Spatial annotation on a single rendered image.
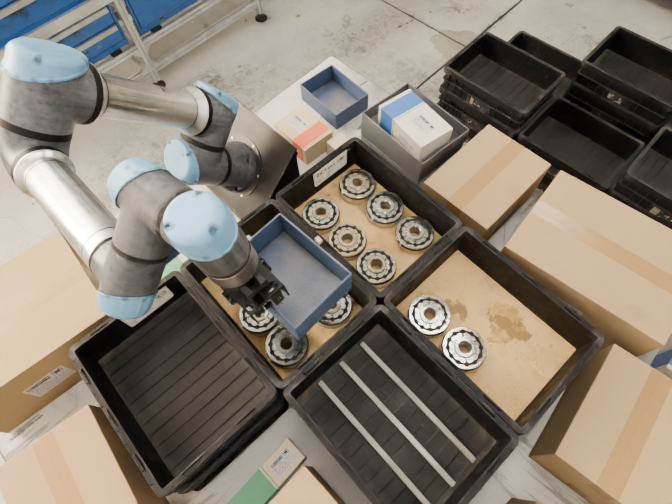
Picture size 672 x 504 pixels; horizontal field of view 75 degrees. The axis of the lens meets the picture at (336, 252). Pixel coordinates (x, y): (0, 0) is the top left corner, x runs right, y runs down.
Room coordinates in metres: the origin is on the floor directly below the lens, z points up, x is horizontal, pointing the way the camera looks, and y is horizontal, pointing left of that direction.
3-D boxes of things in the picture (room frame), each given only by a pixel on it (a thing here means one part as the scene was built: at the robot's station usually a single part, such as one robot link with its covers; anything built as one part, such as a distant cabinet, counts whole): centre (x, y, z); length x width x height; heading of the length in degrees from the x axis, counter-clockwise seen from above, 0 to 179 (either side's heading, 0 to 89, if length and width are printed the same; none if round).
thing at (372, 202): (0.64, -0.15, 0.86); 0.10 x 0.10 x 0.01
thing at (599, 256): (0.45, -0.67, 0.80); 0.40 x 0.30 x 0.20; 46
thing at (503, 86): (1.42, -0.75, 0.37); 0.40 x 0.30 x 0.45; 42
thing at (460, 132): (0.95, -0.28, 0.82); 0.27 x 0.20 x 0.05; 36
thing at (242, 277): (0.28, 0.15, 1.34); 0.08 x 0.08 x 0.05
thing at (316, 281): (0.36, 0.10, 1.10); 0.20 x 0.15 x 0.07; 43
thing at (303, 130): (1.03, 0.08, 0.74); 0.16 x 0.12 x 0.07; 38
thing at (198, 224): (0.28, 0.16, 1.42); 0.09 x 0.08 x 0.11; 49
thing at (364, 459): (0.10, -0.10, 0.87); 0.40 x 0.30 x 0.11; 38
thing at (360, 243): (0.55, -0.03, 0.86); 0.10 x 0.10 x 0.01
